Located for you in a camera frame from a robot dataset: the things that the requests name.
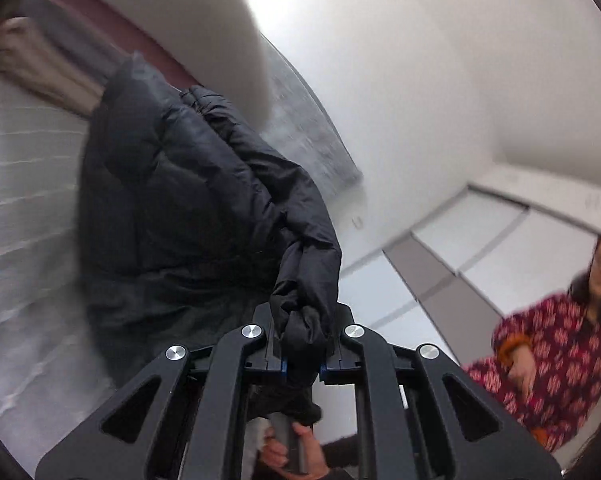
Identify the white and grey wardrobe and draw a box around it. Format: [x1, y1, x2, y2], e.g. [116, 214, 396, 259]
[340, 164, 601, 411]

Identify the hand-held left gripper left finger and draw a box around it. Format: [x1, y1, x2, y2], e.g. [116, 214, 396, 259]
[35, 302, 288, 480]

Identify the white checkered bedspread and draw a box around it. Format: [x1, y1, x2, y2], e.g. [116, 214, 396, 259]
[0, 70, 124, 463]

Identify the grey quilted mat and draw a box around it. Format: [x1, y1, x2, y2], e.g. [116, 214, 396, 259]
[260, 35, 363, 206]

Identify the pink folded blanket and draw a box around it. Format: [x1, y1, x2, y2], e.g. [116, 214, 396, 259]
[45, 0, 204, 92]

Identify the grey folded blanket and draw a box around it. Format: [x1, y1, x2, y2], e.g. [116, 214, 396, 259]
[15, 0, 131, 86]

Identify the large white cushion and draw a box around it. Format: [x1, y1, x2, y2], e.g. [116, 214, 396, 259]
[53, 0, 272, 128]

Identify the black puffer jacket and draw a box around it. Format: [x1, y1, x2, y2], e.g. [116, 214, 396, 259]
[75, 52, 343, 426]

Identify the person's right hand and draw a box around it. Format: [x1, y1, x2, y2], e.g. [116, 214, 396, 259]
[262, 422, 328, 480]

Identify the beige folded blanket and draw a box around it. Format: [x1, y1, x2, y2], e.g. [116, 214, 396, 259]
[0, 16, 106, 117]

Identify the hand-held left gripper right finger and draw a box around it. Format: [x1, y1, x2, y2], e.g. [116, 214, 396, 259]
[319, 302, 562, 480]

